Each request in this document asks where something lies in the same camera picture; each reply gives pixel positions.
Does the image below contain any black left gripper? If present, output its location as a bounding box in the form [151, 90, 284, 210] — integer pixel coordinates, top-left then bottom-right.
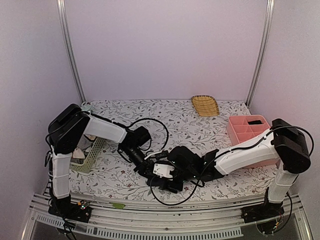
[121, 146, 159, 184]

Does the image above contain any beige garment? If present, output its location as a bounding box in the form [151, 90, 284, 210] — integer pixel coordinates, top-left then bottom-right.
[84, 134, 97, 142]

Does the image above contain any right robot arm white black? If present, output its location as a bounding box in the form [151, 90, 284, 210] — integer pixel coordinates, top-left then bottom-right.
[147, 118, 315, 218]

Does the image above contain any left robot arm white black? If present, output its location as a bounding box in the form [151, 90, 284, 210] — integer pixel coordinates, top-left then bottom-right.
[48, 103, 153, 217]

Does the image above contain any green tape piece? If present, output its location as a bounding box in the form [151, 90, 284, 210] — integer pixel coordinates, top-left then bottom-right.
[110, 202, 126, 209]

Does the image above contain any cream perforated laundry basket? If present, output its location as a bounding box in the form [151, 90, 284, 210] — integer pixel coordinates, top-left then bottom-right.
[69, 137, 105, 174]

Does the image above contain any floral tablecloth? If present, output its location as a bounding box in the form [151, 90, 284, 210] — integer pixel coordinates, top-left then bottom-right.
[69, 99, 278, 203]

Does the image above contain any yellow woven bamboo tray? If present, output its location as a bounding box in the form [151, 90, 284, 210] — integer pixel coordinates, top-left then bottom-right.
[191, 95, 220, 117]

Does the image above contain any mint lidded glass jar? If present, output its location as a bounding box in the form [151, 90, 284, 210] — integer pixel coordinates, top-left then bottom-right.
[80, 101, 92, 112]

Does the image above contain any pink divided organizer box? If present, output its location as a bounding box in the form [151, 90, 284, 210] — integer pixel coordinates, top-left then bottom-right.
[226, 114, 281, 169]

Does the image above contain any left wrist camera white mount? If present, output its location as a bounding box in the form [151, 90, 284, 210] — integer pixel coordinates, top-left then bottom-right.
[144, 150, 169, 160]

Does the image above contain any right black camera cable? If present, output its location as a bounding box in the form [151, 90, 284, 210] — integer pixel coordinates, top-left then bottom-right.
[149, 172, 208, 206]

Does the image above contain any left black braided cable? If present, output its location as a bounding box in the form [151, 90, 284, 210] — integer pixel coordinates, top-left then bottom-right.
[129, 117, 170, 156]

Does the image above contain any aluminium front rail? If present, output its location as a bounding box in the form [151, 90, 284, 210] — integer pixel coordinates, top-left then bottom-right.
[21, 193, 313, 240]

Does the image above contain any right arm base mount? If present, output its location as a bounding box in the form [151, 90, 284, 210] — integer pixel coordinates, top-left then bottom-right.
[241, 201, 285, 223]

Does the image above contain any left aluminium frame post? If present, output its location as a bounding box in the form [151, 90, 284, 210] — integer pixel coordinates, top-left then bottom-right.
[56, 0, 87, 103]

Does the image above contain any aluminium frame post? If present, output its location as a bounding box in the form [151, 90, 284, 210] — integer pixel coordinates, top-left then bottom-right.
[56, 0, 87, 103]
[245, 0, 275, 109]

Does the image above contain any right aluminium frame post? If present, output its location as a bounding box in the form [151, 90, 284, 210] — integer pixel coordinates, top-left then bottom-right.
[245, 0, 275, 109]

